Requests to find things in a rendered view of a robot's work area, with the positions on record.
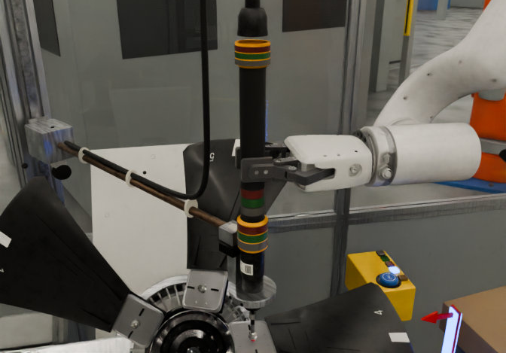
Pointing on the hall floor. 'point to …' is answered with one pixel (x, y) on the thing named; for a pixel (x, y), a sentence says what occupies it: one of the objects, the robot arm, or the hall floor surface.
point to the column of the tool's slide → (7, 77)
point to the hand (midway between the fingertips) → (253, 163)
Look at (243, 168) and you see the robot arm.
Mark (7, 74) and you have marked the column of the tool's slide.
